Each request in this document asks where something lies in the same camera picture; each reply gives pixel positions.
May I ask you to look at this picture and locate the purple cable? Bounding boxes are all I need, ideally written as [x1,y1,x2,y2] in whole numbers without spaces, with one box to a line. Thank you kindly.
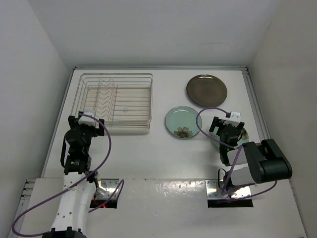
[196,107,278,202]
[11,114,124,236]

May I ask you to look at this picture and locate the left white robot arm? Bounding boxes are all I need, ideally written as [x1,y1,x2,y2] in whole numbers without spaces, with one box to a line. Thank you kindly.
[42,111,105,238]

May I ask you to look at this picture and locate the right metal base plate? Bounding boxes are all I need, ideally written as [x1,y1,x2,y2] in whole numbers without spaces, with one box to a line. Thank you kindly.
[205,179,251,200]

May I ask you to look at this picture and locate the wire dish rack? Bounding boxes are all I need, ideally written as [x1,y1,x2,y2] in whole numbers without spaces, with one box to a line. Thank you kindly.
[71,73,153,135]

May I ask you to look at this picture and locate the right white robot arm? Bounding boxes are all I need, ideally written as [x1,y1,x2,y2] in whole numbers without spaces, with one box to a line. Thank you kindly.
[209,117,293,195]

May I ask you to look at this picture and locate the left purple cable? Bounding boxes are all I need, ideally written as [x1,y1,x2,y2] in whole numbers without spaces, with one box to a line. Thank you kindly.
[11,114,124,236]

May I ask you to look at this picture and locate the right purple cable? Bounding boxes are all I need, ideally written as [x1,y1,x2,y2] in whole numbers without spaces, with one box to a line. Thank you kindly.
[196,107,278,202]

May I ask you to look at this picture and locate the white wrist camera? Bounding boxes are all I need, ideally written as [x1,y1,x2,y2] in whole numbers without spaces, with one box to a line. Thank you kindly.
[78,110,96,126]
[224,112,241,127]

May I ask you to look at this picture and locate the green floral plate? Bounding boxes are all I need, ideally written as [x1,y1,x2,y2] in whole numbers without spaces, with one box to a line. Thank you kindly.
[165,106,202,139]
[210,127,249,151]

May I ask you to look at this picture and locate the metal base plate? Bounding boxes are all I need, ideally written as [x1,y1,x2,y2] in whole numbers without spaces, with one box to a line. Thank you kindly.
[205,179,251,200]
[94,178,120,200]

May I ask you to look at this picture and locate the dark brown plate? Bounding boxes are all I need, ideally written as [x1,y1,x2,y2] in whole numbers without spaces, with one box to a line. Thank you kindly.
[186,74,228,107]

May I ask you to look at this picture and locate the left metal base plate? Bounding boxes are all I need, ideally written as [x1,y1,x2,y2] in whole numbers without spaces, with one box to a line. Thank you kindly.
[94,178,120,200]

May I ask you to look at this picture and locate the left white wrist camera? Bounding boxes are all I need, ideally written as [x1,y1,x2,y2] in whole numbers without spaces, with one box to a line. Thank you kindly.
[78,110,96,126]

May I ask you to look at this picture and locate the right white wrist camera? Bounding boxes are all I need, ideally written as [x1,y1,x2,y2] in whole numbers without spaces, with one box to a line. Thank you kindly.
[224,112,241,127]

